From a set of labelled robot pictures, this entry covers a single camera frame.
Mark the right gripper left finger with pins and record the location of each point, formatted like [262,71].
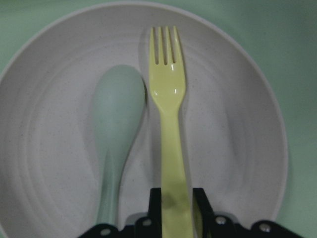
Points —
[148,226]

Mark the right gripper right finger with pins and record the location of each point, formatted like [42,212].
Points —
[209,224]

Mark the yellow plastic fork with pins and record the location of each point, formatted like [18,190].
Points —
[167,88]

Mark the pale green plastic spoon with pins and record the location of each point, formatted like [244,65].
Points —
[117,108]

